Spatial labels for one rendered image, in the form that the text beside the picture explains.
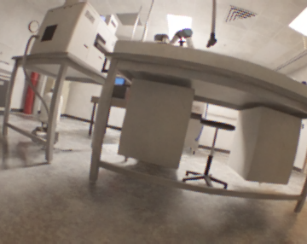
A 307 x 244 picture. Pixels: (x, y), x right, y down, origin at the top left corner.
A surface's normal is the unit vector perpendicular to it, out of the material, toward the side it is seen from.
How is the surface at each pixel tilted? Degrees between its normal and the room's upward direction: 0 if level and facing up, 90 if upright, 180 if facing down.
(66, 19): 90
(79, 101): 90
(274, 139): 90
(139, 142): 90
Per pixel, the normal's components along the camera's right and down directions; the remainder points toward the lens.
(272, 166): -0.15, -0.01
